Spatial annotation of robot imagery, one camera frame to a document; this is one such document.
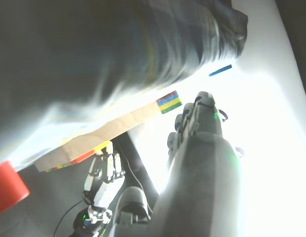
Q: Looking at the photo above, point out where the white and black left hand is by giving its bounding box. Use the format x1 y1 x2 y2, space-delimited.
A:
108 91 245 237

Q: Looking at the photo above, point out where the wooden strip with coloured stripes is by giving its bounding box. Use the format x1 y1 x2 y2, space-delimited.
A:
34 90 183 173

